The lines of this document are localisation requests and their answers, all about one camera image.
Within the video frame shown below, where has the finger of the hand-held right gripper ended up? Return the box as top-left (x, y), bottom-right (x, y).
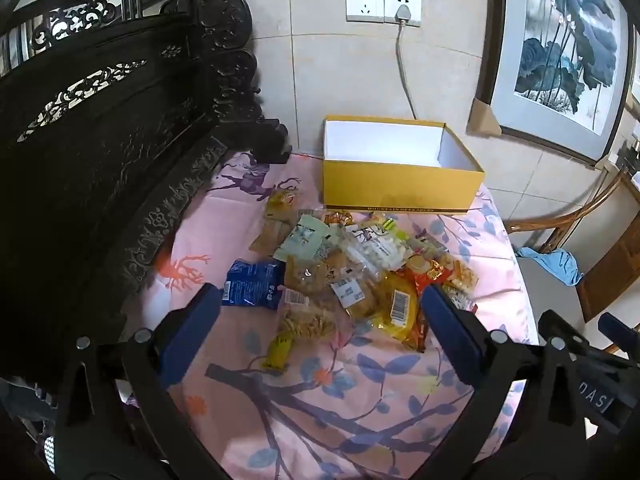
top-left (599, 312), bottom-right (640, 361)
top-left (539, 310), bottom-right (601, 357)

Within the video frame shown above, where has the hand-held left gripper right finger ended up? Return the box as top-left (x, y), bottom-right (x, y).
top-left (422, 285), bottom-right (588, 480)

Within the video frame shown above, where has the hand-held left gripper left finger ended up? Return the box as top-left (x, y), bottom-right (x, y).
top-left (52, 282), bottom-right (223, 480)

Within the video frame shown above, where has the pile of snack packets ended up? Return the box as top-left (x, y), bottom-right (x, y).
top-left (222, 190), bottom-right (478, 356)

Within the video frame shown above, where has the clear grain bar packet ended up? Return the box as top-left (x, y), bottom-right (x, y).
top-left (264, 305), bottom-right (346, 372)

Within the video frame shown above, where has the yellow cardboard box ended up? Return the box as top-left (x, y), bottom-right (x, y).
top-left (322, 115), bottom-right (486, 216)

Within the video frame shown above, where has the brown wooden cabinet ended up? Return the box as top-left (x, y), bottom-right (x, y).
top-left (575, 180), bottom-right (640, 311)

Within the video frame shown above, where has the blue cloth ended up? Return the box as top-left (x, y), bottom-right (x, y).
top-left (515, 247), bottom-right (584, 287)

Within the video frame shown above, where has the wooden chair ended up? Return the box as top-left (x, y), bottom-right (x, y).
top-left (504, 162), bottom-right (640, 356)

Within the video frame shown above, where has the pink floral bedsheet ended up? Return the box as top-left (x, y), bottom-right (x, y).
top-left (122, 152), bottom-right (531, 480)

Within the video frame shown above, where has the framed lotus painting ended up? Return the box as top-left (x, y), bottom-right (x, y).
top-left (470, 0), bottom-right (640, 167)

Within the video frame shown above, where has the black metal bracket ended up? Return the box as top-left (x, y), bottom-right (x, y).
top-left (617, 137), bottom-right (640, 172)

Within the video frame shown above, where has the grey power cable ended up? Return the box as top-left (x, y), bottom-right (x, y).
top-left (396, 22), bottom-right (418, 120)

